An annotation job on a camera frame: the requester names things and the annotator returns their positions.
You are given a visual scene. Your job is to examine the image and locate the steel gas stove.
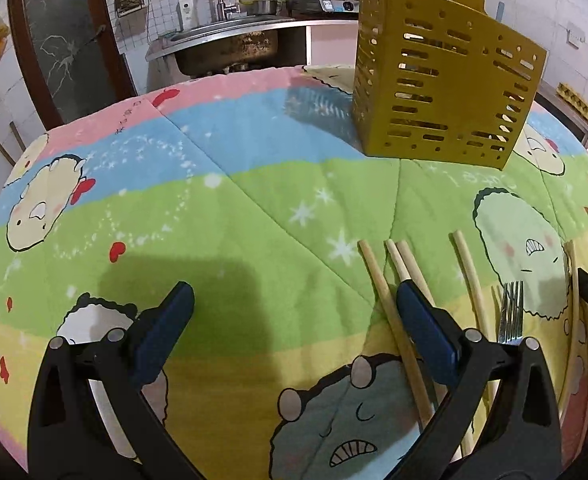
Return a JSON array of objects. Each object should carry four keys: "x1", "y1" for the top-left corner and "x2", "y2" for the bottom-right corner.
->
[{"x1": 284, "y1": 0, "x2": 362, "y2": 16}]

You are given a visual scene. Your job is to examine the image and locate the cartoon printed blanket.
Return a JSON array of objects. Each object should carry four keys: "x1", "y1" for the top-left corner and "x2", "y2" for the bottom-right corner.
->
[{"x1": 0, "y1": 64, "x2": 588, "y2": 480}]

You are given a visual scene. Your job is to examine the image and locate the metal fork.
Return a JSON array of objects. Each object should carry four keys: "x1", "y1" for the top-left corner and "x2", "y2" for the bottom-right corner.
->
[{"x1": 496, "y1": 280, "x2": 525, "y2": 346}]

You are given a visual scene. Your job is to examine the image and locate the brown frosted glass door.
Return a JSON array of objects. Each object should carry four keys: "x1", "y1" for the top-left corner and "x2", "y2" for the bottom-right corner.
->
[{"x1": 8, "y1": 0, "x2": 140, "y2": 128}]

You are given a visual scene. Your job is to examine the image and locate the yellow egg tray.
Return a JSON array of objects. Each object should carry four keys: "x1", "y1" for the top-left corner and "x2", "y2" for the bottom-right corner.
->
[{"x1": 554, "y1": 82, "x2": 588, "y2": 121}]

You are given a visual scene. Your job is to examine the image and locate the kitchen counter cabinet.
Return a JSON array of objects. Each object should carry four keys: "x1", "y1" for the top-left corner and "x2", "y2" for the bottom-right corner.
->
[{"x1": 146, "y1": 12, "x2": 362, "y2": 96}]

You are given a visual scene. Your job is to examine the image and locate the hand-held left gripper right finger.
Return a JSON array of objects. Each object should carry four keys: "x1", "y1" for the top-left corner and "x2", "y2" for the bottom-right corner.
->
[{"x1": 396, "y1": 280, "x2": 564, "y2": 480}]

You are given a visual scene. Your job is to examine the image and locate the small steel cup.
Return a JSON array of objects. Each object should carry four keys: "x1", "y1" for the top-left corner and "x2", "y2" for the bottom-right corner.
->
[{"x1": 248, "y1": 0, "x2": 282, "y2": 17}]

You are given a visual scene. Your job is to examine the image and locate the gold perforated utensil holder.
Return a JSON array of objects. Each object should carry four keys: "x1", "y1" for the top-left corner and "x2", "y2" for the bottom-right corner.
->
[{"x1": 351, "y1": 0, "x2": 548, "y2": 170}]

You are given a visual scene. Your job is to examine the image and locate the wooden sticks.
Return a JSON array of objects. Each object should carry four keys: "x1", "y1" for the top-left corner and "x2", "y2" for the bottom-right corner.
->
[{"x1": 0, "y1": 122, "x2": 27, "y2": 166}]

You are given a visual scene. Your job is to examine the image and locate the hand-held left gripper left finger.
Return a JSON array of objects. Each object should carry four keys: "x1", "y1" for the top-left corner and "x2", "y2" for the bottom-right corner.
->
[{"x1": 26, "y1": 281, "x2": 207, "y2": 480}]

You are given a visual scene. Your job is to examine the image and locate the wire wall basket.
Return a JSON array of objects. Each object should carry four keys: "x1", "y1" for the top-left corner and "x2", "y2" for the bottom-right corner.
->
[{"x1": 115, "y1": 0, "x2": 147, "y2": 18}]

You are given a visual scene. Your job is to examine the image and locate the white soap bottle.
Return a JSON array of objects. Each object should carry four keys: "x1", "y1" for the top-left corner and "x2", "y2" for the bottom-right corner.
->
[{"x1": 176, "y1": 0, "x2": 199, "y2": 31}]

